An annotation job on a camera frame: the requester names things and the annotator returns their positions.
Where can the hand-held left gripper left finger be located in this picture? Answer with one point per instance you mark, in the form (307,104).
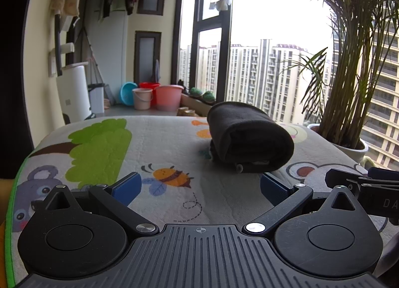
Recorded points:
(126,188)

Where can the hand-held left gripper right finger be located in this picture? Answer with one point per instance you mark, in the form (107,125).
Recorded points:
(274,188)

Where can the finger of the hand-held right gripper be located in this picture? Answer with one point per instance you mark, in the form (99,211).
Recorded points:
(385,172)
(341,177)

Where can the dark grey knitted garment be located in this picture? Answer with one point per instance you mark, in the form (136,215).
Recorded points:
(249,135)

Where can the white plant pot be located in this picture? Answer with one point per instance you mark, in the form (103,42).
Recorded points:
(352,154)

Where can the cartoon printed mat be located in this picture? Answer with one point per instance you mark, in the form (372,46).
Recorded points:
(156,144)

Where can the tall palm plant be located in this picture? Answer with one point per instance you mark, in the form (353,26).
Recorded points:
(352,88)

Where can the beige plastic bucket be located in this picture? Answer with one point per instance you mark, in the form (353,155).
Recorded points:
(141,99)

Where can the flat mop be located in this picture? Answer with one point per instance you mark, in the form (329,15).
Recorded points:
(109,96)

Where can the white trash bin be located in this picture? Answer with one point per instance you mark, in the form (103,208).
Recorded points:
(96,99)

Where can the blue plastic basin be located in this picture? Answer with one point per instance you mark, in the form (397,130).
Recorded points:
(126,93)

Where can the beige shoe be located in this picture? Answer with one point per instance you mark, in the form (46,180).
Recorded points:
(190,112)
(181,110)

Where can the pink plastic bucket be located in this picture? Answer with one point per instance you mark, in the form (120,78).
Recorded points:
(168,98)

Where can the red plastic bucket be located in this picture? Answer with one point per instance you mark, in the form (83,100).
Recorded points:
(149,85)

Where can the white standing appliance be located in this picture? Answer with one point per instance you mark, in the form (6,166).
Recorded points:
(73,95)

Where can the high-rise apartment buildings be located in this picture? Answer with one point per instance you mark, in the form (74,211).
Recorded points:
(265,79)

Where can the green succulent pot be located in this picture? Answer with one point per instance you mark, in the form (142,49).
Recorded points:
(195,92)
(209,97)

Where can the small dark pot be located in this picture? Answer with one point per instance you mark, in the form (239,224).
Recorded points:
(182,87)

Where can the dark framed frosted window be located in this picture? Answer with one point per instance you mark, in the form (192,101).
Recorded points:
(146,54)

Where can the white hanging cloth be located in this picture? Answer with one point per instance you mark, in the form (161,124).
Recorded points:
(222,4)

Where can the wall switch plate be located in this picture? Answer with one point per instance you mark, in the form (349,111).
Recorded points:
(52,65)

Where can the white wall bracket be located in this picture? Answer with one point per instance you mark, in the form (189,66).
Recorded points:
(65,48)

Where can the dark window frame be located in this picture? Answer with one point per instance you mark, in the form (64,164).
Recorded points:
(226,42)

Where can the black wall bar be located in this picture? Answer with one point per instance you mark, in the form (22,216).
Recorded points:
(58,45)

